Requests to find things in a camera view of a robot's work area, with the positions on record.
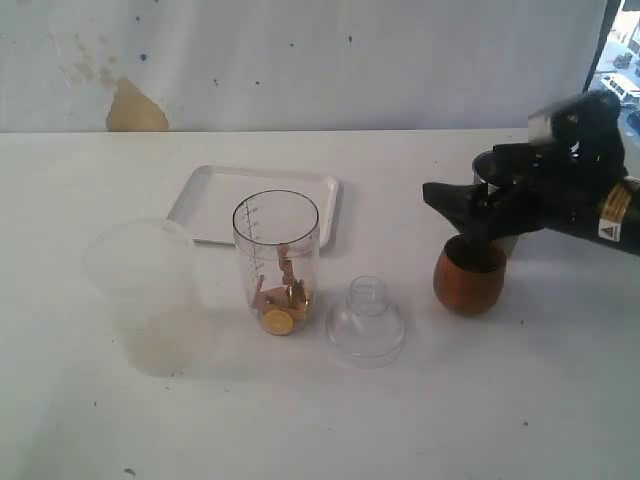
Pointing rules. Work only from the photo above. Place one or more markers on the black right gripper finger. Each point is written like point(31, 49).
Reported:
point(459, 204)

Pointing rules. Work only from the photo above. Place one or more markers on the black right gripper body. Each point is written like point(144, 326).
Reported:
point(580, 191)

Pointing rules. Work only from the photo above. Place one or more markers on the stainless steel cup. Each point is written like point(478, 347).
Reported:
point(495, 175)

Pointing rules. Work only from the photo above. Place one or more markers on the brown wooden cup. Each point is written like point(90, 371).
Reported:
point(469, 276)

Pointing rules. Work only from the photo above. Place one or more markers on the wooden pieces and coins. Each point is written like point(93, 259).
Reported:
point(286, 306)

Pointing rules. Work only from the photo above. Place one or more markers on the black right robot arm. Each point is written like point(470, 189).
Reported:
point(577, 192)

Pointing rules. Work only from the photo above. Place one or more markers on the clear plastic shaker lid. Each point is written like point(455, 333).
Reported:
point(365, 327)

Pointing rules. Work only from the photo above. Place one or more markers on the clear plastic shaker body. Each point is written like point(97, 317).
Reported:
point(266, 219)

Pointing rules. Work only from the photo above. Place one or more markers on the silver metal tray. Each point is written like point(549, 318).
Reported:
point(210, 195)

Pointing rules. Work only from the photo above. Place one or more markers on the translucent plastic cup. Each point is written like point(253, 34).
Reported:
point(145, 271)

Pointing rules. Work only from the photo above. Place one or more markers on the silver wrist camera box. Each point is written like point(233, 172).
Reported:
point(590, 116)

